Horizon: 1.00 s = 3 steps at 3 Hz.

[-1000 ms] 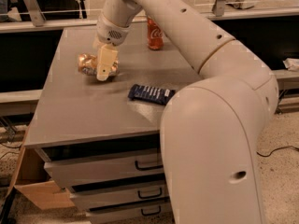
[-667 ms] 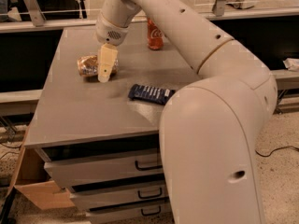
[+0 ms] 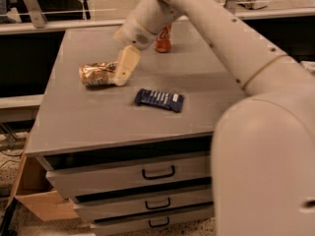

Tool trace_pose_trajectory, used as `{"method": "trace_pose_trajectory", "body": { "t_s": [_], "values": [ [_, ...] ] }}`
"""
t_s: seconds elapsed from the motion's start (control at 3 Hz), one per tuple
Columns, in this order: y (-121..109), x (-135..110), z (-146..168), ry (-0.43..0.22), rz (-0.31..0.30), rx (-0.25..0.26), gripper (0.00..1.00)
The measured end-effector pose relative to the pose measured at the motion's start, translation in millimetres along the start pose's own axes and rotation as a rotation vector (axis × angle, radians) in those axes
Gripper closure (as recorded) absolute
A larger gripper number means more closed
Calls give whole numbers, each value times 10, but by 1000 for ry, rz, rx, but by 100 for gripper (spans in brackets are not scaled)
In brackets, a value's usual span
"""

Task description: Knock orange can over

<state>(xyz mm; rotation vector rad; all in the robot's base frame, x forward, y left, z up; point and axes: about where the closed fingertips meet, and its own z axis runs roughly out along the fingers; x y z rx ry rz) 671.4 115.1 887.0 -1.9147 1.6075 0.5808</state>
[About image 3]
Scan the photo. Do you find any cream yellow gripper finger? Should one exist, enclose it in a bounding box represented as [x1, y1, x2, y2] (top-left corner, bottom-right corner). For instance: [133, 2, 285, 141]
[112, 45, 141, 86]

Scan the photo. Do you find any gold orange soda can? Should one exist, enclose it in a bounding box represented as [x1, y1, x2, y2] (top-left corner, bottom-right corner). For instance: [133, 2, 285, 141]
[79, 61, 117, 87]

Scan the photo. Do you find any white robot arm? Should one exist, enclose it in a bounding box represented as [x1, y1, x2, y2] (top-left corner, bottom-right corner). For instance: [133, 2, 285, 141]
[115, 0, 315, 236]

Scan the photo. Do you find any red cola can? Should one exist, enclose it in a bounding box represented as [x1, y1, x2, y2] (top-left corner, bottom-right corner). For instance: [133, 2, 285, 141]
[155, 25, 171, 53]

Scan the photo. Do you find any blue snack bar wrapper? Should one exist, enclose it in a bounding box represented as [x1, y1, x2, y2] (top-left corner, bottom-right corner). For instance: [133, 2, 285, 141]
[134, 88, 184, 113]

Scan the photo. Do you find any grey drawer cabinet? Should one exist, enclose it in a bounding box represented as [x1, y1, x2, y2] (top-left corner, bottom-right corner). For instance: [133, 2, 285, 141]
[26, 22, 244, 224]

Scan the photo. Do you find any top grey drawer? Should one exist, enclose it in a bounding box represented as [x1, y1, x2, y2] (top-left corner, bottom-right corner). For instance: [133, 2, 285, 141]
[46, 151, 211, 203]

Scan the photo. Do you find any grey drawer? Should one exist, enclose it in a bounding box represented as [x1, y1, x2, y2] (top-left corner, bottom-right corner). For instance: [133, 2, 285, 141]
[74, 186, 213, 220]
[91, 206, 214, 236]
[46, 151, 211, 203]

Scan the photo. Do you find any middle grey drawer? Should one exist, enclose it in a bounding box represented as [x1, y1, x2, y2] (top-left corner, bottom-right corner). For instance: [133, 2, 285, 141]
[74, 186, 213, 220]

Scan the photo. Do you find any brown cardboard box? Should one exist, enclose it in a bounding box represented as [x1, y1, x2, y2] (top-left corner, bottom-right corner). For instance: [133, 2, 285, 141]
[8, 153, 78, 221]

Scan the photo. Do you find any bottom grey drawer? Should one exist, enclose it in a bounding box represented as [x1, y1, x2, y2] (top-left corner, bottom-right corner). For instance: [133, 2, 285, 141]
[91, 206, 214, 236]

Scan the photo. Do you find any grey metal railing frame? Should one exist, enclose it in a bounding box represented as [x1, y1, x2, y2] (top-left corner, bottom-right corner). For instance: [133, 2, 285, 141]
[0, 0, 315, 28]

